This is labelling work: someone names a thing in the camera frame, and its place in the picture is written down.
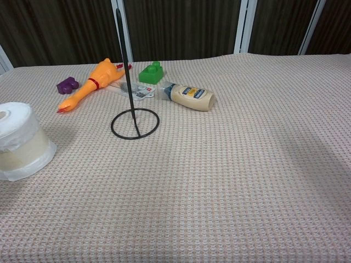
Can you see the white paper towel roll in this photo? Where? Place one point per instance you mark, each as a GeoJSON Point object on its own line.
{"type": "Point", "coordinates": [19, 128]}

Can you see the mayonnaise squeeze bottle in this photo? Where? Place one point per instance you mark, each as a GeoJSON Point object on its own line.
{"type": "Point", "coordinates": [189, 98]}

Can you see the beige waffle-weave tablecloth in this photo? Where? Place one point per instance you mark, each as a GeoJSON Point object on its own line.
{"type": "Point", "coordinates": [208, 170]}

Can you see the clear blister pack card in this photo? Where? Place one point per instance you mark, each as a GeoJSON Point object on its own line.
{"type": "Point", "coordinates": [142, 91]}

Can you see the green toy building block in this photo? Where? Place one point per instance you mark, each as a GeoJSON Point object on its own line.
{"type": "Point", "coordinates": [150, 74]}

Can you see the orange rubber chicken toy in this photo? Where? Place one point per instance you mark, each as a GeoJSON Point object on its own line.
{"type": "Point", "coordinates": [101, 75]}

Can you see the dark brown pleated curtain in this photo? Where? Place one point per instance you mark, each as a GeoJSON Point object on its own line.
{"type": "Point", "coordinates": [186, 27]}

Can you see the purple toy building block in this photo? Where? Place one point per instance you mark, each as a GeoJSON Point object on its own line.
{"type": "Point", "coordinates": [65, 85]}

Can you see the white frame post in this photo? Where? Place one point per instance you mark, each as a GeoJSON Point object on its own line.
{"type": "Point", "coordinates": [123, 16]}
{"type": "Point", "coordinates": [244, 24]}
{"type": "Point", "coordinates": [311, 27]}
{"type": "Point", "coordinates": [5, 61]}

